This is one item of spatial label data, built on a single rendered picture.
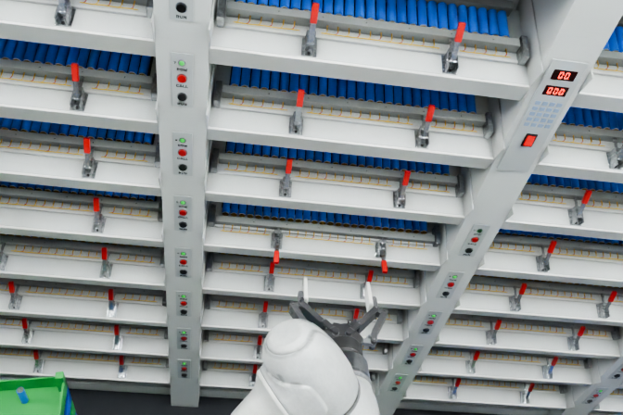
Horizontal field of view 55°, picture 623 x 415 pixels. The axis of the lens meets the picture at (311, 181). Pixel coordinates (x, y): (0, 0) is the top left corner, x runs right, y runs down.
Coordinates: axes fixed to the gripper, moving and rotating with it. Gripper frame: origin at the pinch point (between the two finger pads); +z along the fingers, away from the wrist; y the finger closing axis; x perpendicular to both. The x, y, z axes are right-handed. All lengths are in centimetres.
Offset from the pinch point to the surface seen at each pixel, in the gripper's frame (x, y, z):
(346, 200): 10.5, 1.9, 17.9
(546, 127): 38, 37, 10
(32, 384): -54, -72, 11
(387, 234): -3.5, 15.7, 24.7
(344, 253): -8.2, 5.0, 21.5
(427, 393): -82, 49, 38
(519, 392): -81, 83, 40
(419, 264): -9.0, 24.5, 20.7
